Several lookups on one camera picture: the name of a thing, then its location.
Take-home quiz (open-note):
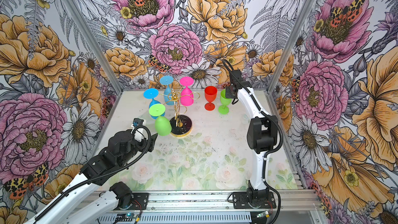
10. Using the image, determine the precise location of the left blue wine glass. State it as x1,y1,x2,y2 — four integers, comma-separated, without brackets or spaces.
144,88,160,108

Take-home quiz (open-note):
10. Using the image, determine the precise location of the pink wine glass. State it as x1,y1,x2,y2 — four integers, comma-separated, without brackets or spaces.
180,76,194,106

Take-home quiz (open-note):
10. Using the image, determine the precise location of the gold wire wine glass rack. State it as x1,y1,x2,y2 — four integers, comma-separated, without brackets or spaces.
162,89,193,138

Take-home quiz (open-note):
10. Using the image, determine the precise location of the white vented cable duct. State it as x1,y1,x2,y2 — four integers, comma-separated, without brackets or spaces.
91,211,252,224

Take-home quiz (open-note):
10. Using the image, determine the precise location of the left green circuit board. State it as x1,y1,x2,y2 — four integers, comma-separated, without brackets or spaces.
113,214,141,224

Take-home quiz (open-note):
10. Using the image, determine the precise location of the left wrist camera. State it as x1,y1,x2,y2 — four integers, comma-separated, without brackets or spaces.
131,118,148,142

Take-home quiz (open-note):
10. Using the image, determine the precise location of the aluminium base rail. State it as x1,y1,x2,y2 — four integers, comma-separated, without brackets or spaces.
62,189,324,215

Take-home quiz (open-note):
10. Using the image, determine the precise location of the red wine glass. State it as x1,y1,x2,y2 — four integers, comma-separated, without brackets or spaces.
204,86,218,111

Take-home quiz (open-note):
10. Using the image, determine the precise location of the right black corrugated cable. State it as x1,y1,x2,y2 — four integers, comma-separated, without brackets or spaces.
221,58,284,224

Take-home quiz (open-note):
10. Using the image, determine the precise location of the back light blue wine glass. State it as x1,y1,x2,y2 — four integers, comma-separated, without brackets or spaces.
160,76,174,105

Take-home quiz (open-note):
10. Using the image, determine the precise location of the right green circuit board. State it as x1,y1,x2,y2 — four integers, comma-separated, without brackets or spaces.
256,211,270,218

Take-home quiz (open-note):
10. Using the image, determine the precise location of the green circuit board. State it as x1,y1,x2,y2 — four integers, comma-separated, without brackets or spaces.
113,214,141,224
256,211,270,218

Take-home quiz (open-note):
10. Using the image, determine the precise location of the green wine glass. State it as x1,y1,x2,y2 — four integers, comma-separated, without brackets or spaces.
149,104,172,136
218,89,232,115

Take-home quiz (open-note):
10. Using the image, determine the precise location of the left black corrugated cable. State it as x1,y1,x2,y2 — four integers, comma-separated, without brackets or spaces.
34,125,152,222

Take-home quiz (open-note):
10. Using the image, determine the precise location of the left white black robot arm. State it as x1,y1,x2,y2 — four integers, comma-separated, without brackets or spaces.
27,126,158,224

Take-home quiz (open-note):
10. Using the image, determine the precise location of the black corrugated cable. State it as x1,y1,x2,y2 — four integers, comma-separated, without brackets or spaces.
221,58,284,224
34,125,152,222

